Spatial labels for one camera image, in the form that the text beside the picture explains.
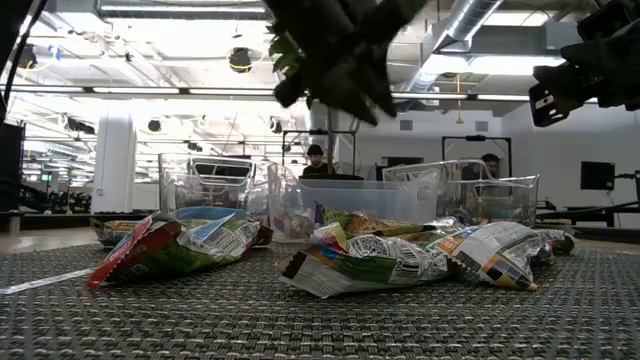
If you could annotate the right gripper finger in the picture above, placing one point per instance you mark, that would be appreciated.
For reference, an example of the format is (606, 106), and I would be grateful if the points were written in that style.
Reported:
(555, 72)
(555, 105)

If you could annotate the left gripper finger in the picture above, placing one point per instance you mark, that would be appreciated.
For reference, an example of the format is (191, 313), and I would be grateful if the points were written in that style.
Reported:
(355, 90)
(291, 92)

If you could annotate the green orange granola bar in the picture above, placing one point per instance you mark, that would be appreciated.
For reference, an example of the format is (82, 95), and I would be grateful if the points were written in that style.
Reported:
(360, 267)
(380, 225)

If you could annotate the white silver granola bar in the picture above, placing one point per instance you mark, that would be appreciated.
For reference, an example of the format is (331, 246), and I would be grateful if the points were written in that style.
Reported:
(500, 255)

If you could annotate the green potted plant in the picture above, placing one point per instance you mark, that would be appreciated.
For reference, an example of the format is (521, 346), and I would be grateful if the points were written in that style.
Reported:
(331, 145)

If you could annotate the wide clear plastic bin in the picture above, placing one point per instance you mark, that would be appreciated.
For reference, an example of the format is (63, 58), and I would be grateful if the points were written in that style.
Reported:
(500, 200)

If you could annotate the small frosted plastic bin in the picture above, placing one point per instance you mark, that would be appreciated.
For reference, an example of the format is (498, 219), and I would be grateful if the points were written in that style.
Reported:
(370, 200)

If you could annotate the black long table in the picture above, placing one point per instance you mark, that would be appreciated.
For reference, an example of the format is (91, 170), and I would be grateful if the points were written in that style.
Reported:
(590, 214)

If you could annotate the narrow clear plastic bin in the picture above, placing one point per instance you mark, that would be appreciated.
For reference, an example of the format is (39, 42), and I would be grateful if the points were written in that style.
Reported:
(215, 185)

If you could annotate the white pillar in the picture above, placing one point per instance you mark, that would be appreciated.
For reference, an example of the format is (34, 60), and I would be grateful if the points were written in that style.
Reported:
(114, 165)

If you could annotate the dark ribbed placemat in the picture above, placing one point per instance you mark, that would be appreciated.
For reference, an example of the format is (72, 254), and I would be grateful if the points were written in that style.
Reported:
(320, 330)

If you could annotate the black low platform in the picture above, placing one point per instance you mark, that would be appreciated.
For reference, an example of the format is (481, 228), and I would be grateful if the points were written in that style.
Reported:
(75, 221)

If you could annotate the black cabinet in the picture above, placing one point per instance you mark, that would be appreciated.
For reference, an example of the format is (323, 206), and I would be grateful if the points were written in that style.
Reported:
(11, 170)

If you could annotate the black wall monitor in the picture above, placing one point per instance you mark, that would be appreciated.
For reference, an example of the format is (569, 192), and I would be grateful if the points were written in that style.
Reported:
(597, 175)

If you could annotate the black aluminium rig frame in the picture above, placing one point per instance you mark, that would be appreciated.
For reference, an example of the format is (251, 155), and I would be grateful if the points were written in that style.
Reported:
(6, 30)

